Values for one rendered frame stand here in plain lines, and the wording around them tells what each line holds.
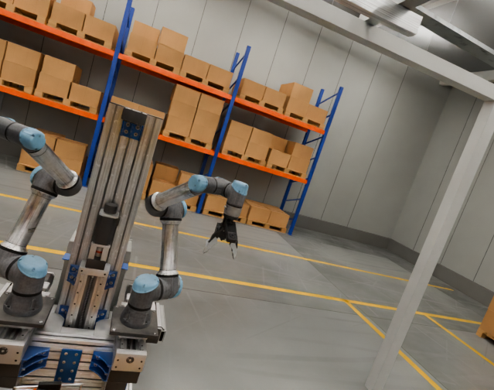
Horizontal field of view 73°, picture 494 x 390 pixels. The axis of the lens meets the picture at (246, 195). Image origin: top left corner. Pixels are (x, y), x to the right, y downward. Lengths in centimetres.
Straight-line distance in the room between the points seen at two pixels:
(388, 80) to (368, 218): 461
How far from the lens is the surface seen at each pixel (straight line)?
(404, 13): 273
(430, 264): 379
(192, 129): 825
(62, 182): 166
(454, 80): 353
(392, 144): 1244
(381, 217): 1287
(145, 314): 180
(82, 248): 185
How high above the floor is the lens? 205
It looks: 8 degrees down
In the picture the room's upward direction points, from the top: 18 degrees clockwise
